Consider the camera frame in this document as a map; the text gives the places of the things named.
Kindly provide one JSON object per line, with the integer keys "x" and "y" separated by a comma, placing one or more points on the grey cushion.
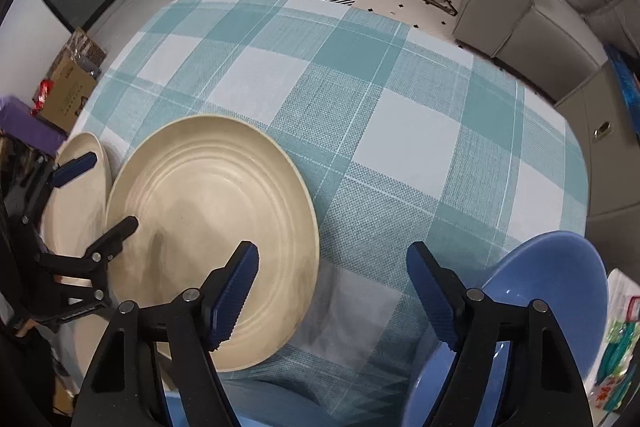
{"x": 615, "y": 7}

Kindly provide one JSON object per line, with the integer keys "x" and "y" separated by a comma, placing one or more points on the teal white checked tablecloth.
{"x": 350, "y": 132}

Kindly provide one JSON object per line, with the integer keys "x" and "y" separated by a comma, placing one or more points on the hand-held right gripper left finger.
{"x": 232, "y": 297}

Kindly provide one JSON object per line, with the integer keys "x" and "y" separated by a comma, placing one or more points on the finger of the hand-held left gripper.
{"x": 120, "y": 232}
{"x": 75, "y": 169}

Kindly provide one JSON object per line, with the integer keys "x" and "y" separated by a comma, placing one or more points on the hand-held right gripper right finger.
{"x": 435, "y": 297}

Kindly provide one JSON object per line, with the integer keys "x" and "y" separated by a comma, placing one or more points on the beige ribbed plate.
{"x": 200, "y": 197}
{"x": 80, "y": 207}

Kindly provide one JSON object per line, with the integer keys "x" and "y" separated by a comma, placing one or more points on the blue plastic bag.
{"x": 625, "y": 87}

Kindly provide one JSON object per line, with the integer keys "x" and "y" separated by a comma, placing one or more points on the red packet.
{"x": 42, "y": 94}

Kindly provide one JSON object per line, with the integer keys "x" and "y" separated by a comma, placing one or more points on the patterned brown cardboard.
{"x": 85, "y": 47}

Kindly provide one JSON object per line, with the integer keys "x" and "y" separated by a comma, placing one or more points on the teal container lids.
{"x": 617, "y": 349}

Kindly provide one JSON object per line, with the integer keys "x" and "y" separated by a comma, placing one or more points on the brown cardboard box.
{"x": 67, "y": 92}

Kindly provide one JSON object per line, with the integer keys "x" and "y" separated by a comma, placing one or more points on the grey bedside cabinet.
{"x": 600, "y": 177}

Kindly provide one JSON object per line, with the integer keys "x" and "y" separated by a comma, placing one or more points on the white plastic bag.
{"x": 625, "y": 294}

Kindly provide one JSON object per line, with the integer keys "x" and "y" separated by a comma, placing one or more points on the blue bowl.
{"x": 550, "y": 287}
{"x": 425, "y": 387}

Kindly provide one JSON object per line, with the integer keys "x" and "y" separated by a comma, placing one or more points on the purple box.
{"x": 25, "y": 124}

